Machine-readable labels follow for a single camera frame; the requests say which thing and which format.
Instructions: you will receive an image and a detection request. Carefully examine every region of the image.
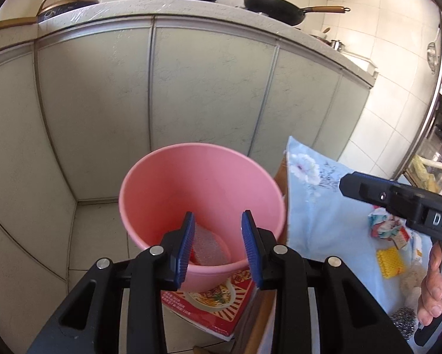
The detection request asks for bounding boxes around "beige tissue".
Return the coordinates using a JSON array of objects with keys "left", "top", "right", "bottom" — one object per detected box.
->
[{"left": 400, "top": 265, "right": 424, "bottom": 303}]

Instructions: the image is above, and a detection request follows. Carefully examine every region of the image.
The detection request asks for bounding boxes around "wooden countertop board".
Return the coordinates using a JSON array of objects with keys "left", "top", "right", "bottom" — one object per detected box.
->
[{"left": 0, "top": 15, "right": 37, "bottom": 33}]

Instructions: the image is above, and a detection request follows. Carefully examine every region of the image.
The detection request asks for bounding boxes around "red printed cardboard box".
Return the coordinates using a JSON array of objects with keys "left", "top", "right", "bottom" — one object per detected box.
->
[{"left": 161, "top": 268, "right": 260, "bottom": 342}]

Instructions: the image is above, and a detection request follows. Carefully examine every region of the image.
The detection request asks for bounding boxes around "light blue floral cloth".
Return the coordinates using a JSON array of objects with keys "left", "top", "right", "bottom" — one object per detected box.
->
[{"left": 239, "top": 135, "right": 442, "bottom": 354}]

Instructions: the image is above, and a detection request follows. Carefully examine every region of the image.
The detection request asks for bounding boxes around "colourful wrapper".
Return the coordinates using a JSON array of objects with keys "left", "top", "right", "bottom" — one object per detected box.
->
[{"left": 366, "top": 206, "right": 411, "bottom": 251}]

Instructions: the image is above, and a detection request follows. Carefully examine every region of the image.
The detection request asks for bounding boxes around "clear plastic bag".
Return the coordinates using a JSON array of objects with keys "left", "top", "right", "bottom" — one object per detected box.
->
[{"left": 407, "top": 133, "right": 442, "bottom": 197}]

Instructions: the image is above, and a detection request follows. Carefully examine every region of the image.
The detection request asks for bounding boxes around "yellow ridged sponge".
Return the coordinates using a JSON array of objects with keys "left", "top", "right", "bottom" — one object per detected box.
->
[{"left": 376, "top": 247, "right": 404, "bottom": 279}]

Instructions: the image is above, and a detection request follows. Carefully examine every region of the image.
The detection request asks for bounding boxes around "steel wool scrubber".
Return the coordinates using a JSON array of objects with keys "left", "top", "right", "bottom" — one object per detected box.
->
[{"left": 390, "top": 307, "right": 419, "bottom": 338}]

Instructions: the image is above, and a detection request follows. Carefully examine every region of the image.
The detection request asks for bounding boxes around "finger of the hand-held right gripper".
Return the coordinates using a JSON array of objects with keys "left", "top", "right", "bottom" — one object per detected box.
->
[{"left": 339, "top": 172, "right": 396, "bottom": 209}]

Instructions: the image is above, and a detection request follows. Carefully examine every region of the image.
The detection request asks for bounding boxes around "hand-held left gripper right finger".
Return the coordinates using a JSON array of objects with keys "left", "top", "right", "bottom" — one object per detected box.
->
[{"left": 241, "top": 209, "right": 413, "bottom": 354}]

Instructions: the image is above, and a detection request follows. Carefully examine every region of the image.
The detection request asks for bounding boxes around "white plastic container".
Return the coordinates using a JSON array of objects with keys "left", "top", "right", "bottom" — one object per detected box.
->
[{"left": 354, "top": 57, "right": 379, "bottom": 79}]

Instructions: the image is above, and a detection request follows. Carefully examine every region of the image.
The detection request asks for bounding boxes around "person's right hand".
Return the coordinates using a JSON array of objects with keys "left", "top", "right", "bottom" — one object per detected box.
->
[{"left": 417, "top": 244, "right": 442, "bottom": 327}]

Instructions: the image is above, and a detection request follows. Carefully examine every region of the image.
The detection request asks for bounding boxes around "black wok with wooden handle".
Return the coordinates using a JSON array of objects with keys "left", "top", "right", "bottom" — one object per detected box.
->
[{"left": 243, "top": 0, "right": 351, "bottom": 26}]

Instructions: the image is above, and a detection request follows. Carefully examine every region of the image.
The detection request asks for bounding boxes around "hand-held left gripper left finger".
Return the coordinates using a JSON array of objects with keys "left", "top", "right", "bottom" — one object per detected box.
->
[{"left": 27, "top": 211, "right": 196, "bottom": 354}]

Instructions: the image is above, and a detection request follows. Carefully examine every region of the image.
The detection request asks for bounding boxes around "grey kitchen cabinet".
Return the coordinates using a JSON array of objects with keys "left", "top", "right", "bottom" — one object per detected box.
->
[{"left": 0, "top": 0, "right": 378, "bottom": 296}]

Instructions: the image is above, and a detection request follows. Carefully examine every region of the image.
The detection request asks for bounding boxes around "sponge inside bucket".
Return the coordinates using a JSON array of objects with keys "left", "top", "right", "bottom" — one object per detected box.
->
[{"left": 190, "top": 223, "right": 232, "bottom": 266}]

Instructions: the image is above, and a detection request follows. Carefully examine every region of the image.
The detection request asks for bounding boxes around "pink plastic bucket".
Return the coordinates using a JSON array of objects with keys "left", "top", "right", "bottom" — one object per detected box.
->
[{"left": 118, "top": 144, "right": 286, "bottom": 293}]

